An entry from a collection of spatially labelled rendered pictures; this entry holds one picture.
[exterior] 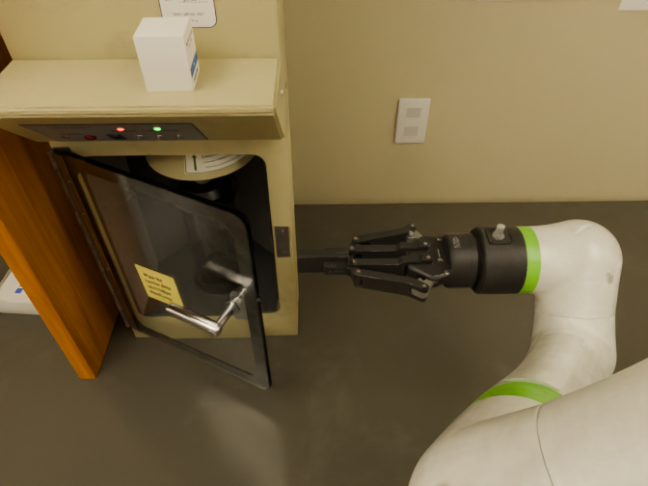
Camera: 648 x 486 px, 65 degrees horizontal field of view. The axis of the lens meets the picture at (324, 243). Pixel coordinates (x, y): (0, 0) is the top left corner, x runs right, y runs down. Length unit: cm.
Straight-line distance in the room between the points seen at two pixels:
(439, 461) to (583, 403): 10
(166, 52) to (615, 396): 49
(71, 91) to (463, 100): 84
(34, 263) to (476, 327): 79
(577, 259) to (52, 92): 65
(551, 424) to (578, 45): 99
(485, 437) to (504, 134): 100
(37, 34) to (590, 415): 66
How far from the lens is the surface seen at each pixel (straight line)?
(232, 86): 59
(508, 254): 69
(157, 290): 85
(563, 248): 72
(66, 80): 66
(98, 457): 98
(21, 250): 83
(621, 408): 33
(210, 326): 73
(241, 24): 64
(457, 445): 37
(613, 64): 130
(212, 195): 86
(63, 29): 70
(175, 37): 57
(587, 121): 135
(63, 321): 93
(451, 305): 111
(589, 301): 74
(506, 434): 36
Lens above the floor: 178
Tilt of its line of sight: 45 degrees down
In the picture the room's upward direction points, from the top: straight up
